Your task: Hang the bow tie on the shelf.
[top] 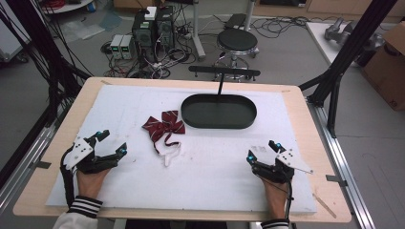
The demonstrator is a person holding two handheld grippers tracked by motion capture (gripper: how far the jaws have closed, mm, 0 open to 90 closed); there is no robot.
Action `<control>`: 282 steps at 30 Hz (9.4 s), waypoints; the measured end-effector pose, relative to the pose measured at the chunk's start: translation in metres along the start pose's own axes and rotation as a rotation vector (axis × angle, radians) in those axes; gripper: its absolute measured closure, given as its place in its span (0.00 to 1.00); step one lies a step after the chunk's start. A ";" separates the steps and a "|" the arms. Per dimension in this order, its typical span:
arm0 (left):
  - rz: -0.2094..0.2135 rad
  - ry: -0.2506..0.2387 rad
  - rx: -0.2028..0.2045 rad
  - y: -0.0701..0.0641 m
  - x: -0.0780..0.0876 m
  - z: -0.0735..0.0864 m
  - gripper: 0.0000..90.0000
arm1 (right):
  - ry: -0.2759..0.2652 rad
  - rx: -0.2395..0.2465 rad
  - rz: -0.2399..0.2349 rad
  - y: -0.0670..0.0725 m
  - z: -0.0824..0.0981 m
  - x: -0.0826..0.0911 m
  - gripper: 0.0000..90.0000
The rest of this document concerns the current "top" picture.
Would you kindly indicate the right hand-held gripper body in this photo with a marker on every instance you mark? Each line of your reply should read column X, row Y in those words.
column 286, row 162

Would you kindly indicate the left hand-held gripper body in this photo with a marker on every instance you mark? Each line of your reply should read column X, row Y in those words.
column 80, row 152

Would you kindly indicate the red striped bow tie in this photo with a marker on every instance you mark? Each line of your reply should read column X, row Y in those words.
column 164, row 124

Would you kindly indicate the black oval tray stand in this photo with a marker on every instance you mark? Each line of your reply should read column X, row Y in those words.
column 219, row 111

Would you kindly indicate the person's left hand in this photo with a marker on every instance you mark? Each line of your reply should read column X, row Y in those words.
column 91, row 183

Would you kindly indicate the person's right hand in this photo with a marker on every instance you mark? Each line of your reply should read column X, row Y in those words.
column 275, row 197

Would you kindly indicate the white foam mat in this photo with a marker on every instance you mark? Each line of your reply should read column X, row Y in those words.
column 203, row 178

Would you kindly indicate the thin wooden stick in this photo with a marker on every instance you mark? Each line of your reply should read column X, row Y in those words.
column 324, row 206

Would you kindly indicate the grey power supply unit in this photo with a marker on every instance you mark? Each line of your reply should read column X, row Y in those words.
column 127, row 47
column 116, row 47

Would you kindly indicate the black computer tower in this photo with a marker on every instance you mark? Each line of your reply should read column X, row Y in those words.
column 143, row 35
column 165, row 27

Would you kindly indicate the black round stool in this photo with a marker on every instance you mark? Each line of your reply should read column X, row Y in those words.
column 237, row 41

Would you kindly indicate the white box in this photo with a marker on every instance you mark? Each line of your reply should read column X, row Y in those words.
column 151, row 13

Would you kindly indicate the black flat device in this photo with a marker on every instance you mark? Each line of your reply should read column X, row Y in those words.
column 235, row 21

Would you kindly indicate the grey machine part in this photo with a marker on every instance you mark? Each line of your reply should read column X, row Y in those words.
column 339, row 29

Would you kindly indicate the white round table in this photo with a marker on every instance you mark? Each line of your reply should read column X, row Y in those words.
column 65, row 5

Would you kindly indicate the brown cardboard box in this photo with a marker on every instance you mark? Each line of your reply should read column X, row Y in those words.
column 387, row 70

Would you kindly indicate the grey table leg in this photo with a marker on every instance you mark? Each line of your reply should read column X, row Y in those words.
column 198, row 31

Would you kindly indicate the aluminium rail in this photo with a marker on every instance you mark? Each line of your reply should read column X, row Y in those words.
column 25, row 159
column 344, row 159

